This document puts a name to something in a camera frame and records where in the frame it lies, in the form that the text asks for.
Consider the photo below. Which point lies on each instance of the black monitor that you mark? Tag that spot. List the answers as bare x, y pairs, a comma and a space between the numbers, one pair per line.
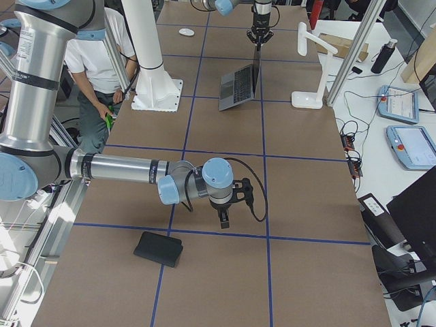
413, 211

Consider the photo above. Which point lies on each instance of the brown cardboard box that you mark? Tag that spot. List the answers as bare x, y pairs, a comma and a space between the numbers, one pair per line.
343, 45

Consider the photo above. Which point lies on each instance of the white computer mouse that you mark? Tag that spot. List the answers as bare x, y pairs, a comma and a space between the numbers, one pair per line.
187, 32

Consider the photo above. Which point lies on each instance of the black mouse pad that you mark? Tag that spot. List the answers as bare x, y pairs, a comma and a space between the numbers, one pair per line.
159, 248

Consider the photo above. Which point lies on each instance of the black water bottle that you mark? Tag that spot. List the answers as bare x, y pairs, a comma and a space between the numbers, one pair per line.
383, 56

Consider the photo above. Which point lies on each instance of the teach pendant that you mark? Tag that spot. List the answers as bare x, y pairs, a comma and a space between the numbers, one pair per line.
398, 104
412, 145

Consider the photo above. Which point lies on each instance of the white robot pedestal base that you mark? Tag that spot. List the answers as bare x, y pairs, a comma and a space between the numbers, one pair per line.
155, 89

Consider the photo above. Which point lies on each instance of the upper teach pendant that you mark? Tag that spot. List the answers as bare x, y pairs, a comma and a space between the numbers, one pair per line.
398, 104

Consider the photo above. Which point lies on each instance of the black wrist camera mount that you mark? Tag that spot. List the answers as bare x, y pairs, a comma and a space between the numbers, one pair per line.
242, 190

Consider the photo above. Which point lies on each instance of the person in white shirt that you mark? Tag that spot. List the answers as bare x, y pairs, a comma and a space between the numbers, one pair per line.
100, 93

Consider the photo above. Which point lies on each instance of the grey laptop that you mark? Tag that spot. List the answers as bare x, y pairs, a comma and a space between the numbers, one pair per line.
240, 86

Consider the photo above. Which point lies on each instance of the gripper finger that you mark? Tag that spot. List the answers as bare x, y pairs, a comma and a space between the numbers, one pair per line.
253, 36
266, 37
224, 218

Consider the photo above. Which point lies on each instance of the lower teach pendant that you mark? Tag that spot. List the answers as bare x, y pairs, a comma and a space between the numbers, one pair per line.
412, 145

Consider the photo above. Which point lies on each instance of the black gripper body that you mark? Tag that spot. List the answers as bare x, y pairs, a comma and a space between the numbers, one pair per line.
219, 207
259, 18

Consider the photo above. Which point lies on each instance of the aluminium frame post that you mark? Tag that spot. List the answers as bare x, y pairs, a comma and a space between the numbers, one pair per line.
363, 31

